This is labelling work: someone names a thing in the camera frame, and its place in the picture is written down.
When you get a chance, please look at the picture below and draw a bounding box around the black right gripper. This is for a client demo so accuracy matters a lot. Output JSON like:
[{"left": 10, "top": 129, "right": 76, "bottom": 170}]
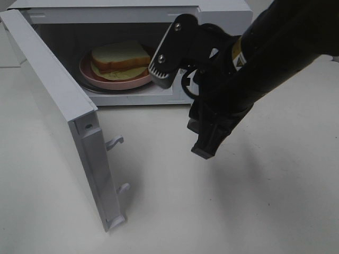
[{"left": 148, "top": 14, "right": 251, "bottom": 159}]

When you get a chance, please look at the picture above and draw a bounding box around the white bread sandwich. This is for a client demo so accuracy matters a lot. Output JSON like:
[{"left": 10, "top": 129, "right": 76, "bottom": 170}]
[{"left": 90, "top": 41, "right": 151, "bottom": 81}]

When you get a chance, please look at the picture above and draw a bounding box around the pink round plate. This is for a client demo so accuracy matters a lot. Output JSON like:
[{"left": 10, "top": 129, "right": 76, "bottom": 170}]
[{"left": 78, "top": 41, "right": 154, "bottom": 91}]

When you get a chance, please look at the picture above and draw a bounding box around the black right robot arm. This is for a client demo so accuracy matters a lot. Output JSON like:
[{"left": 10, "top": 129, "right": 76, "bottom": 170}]
[{"left": 148, "top": 1, "right": 338, "bottom": 159}]

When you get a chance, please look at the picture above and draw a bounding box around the white microwave oven body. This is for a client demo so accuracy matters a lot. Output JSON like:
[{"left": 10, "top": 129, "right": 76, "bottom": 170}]
[{"left": 1, "top": 1, "right": 253, "bottom": 107}]

